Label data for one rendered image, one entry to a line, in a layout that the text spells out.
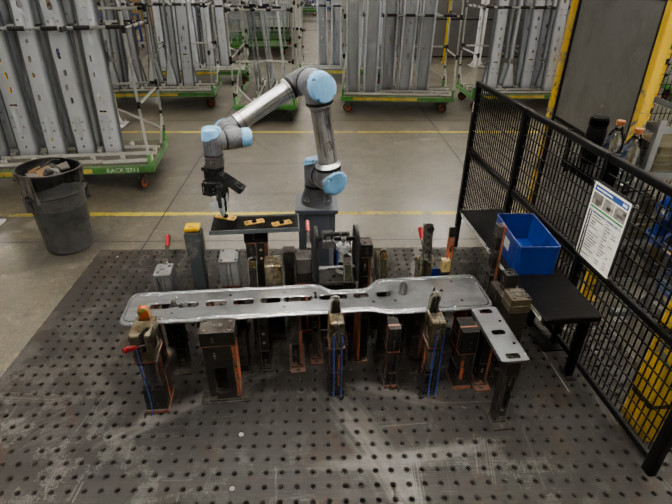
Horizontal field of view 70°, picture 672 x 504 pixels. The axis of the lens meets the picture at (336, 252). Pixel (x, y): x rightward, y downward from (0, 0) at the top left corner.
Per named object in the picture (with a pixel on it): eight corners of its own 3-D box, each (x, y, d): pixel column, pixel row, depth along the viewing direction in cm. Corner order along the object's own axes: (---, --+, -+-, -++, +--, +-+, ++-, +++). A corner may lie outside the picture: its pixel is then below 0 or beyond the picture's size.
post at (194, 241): (196, 319, 220) (182, 234, 197) (199, 309, 226) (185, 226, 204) (213, 318, 220) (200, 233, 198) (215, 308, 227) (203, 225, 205)
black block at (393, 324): (381, 393, 182) (386, 333, 167) (376, 373, 191) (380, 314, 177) (402, 392, 183) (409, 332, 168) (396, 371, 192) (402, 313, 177)
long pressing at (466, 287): (115, 331, 167) (114, 328, 167) (131, 294, 187) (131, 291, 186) (495, 308, 181) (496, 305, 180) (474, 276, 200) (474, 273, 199)
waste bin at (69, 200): (26, 261, 395) (-5, 178, 358) (57, 230, 441) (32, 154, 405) (88, 260, 396) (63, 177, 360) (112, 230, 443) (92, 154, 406)
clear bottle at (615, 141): (602, 176, 178) (618, 123, 168) (592, 170, 184) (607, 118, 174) (618, 176, 179) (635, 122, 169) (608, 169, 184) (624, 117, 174)
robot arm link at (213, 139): (225, 128, 180) (203, 131, 176) (228, 156, 185) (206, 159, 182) (218, 123, 186) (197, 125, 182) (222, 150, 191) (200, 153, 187)
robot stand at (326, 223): (299, 260, 265) (296, 193, 245) (336, 259, 266) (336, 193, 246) (297, 280, 247) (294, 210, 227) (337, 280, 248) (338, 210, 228)
